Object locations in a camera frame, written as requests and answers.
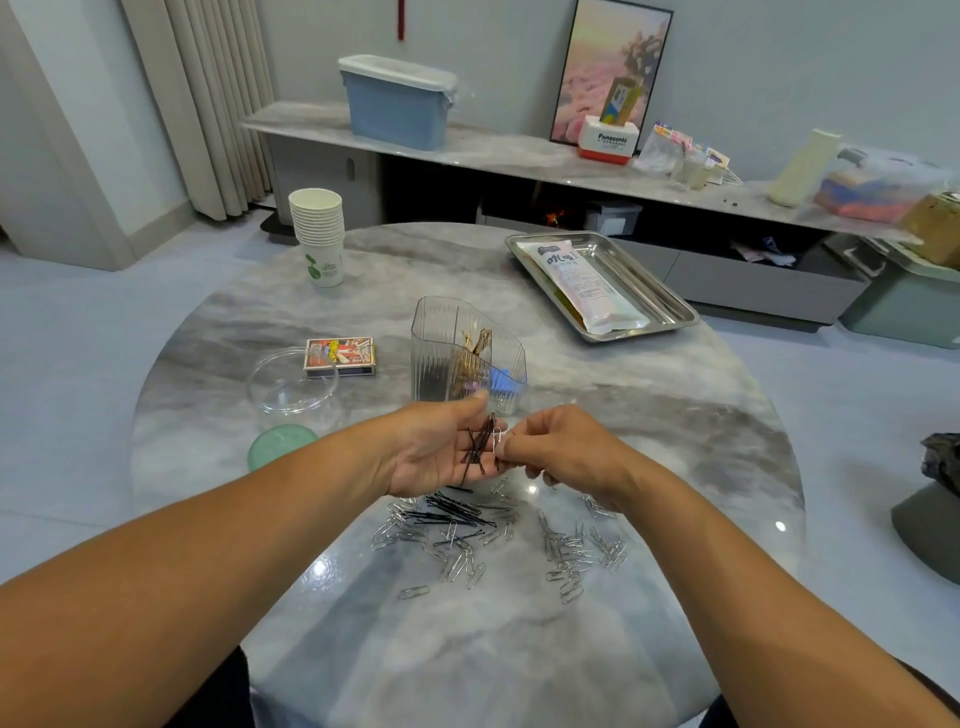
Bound small colourful box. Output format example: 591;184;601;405
601;76;647;126

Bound white and red small box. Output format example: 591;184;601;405
577;117;642;167

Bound person's right forearm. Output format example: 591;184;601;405
622;457;960;728

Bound clear storage box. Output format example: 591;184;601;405
814;145;954;227

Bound cream paper roll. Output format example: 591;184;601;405
768;127;845;209

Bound blue storage box white lid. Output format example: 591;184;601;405
337;54;459;152

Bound pile of floss picks and clips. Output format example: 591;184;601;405
372;322;632;605

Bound grey green storage bin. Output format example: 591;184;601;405
829;235;960;350

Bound framed pink picture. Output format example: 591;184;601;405
550;0;675;147

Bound grey cabinet with marble top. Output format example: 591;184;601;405
243;102;924;329

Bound person's left forearm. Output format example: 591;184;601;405
0;427;399;728

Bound trash bin with black bag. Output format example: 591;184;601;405
892;432;960;584

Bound group of white paper cups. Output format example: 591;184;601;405
288;187;347;288

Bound cardboard box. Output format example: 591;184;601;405
900;190;960;272

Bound metal tray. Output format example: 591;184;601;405
505;229;701;345

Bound clear printed plastic bag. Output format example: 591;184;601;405
529;238;651;335

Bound beige curtain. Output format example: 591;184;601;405
120;0;279;224

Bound clear bag of snacks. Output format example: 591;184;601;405
634;124;692;177

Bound loose papers in cabinet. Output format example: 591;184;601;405
732;240;803;269

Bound colourful matchbox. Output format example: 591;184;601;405
303;336;378;377

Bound person's left hand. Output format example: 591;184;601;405
367;393;512;500

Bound pale green plastic lid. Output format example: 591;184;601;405
247;423;321;471

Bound clear round plastic bowl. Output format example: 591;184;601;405
246;346;341;422

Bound clear ribbed organizer box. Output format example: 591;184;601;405
411;295;530;407

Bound person's right hand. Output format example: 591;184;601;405
498;403;662;515

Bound white box in cabinet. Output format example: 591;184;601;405
585;204;645;239

